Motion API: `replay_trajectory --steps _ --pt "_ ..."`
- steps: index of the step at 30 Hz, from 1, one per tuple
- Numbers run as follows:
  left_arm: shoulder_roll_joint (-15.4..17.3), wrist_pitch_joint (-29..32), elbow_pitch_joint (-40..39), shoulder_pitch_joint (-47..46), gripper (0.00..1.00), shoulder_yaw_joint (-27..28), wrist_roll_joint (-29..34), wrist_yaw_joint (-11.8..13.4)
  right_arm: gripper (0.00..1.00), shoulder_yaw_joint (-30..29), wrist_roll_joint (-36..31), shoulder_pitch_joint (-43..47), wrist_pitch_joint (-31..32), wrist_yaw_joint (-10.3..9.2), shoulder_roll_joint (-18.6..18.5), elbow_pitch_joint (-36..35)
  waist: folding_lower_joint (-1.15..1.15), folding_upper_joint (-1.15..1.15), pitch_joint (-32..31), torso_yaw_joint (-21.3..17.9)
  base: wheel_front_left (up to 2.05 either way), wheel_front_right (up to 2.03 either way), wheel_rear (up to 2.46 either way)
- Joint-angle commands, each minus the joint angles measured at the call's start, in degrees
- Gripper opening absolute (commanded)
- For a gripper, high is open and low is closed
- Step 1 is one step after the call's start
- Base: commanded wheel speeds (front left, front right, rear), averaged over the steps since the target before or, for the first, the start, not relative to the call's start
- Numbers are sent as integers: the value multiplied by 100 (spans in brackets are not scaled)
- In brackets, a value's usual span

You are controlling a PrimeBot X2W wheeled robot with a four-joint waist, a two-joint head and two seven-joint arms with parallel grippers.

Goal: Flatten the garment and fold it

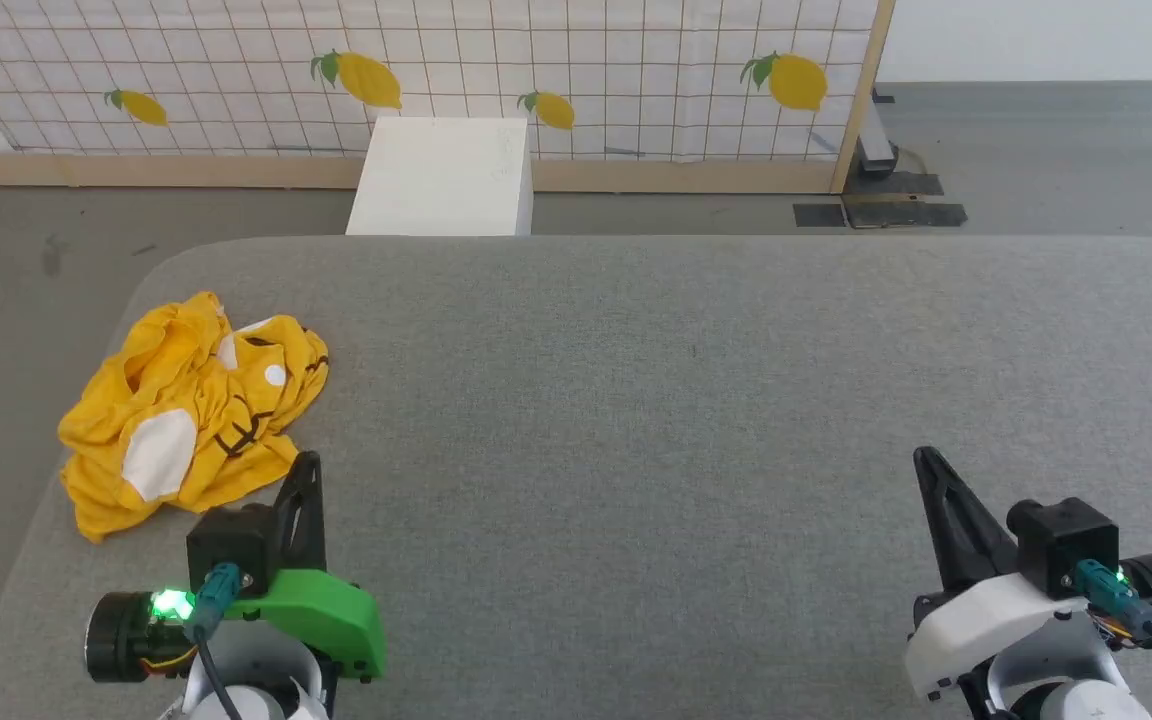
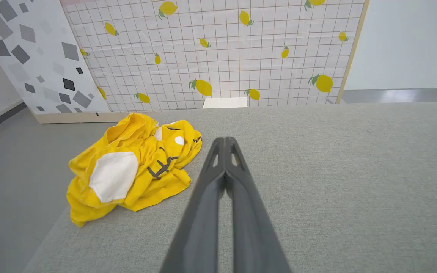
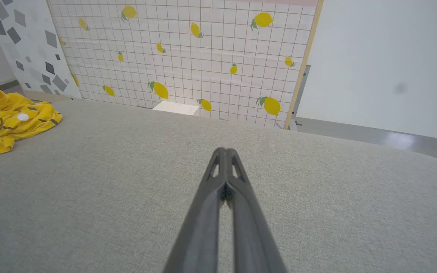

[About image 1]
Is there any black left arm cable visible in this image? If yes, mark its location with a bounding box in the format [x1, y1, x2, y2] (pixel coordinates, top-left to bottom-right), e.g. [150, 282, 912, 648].
[184, 562, 245, 720]

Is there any white rectangular box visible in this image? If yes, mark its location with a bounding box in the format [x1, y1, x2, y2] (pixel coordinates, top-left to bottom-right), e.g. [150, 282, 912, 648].
[346, 116, 535, 237]

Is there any grey metal partition foot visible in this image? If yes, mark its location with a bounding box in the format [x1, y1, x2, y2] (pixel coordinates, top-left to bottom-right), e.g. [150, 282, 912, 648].
[858, 88, 903, 181]

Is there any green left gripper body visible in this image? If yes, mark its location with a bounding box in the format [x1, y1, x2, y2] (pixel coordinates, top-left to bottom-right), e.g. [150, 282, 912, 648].
[86, 570, 388, 684]

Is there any dark floor tape under foot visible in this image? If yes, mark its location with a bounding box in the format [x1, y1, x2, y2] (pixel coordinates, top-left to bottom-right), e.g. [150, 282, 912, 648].
[851, 170, 945, 198]

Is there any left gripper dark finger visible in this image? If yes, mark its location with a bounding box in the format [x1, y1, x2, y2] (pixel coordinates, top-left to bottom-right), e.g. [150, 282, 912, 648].
[270, 451, 328, 577]

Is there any yellow printed t-shirt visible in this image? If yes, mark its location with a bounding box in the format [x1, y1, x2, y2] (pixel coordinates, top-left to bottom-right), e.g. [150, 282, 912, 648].
[58, 291, 330, 543]

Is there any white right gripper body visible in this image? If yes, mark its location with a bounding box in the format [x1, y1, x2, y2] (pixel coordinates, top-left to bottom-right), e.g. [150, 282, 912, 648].
[903, 554, 1152, 702]

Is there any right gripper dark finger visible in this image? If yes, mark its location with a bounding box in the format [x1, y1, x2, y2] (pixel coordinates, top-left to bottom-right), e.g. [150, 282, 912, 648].
[913, 446, 1023, 592]

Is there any lemon print grid cloth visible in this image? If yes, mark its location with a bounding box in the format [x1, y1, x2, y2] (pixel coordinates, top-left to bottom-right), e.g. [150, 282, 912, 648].
[0, 0, 882, 161]

